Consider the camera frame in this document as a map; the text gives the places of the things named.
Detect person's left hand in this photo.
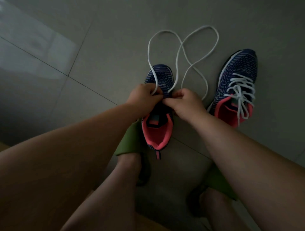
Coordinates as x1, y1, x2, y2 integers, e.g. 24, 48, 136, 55
125, 83, 164, 118

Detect person's right hand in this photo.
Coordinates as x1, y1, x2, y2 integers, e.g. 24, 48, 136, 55
162, 88, 209, 124

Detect blue knit sneaker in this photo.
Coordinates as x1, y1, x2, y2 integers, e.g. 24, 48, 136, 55
141, 63, 175, 160
207, 49, 258, 128

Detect white shoelace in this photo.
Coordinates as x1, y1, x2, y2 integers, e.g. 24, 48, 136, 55
223, 72, 257, 127
147, 25, 220, 101

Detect person's left forearm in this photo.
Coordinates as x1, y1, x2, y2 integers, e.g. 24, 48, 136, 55
0, 102, 143, 231

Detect person's right forearm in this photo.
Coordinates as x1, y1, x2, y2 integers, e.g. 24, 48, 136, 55
193, 112, 305, 231

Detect person's left leg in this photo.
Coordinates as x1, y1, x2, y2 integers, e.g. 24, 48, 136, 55
61, 153, 143, 231

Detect person's leg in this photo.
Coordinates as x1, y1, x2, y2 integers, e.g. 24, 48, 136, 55
200, 188, 251, 231
61, 153, 143, 231

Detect person's right leg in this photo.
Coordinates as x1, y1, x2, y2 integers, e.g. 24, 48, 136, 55
200, 188, 251, 231

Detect green foam slipper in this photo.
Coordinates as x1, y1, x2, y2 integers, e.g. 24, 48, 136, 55
115, 119, 152, 187
187, 164, 239, 217

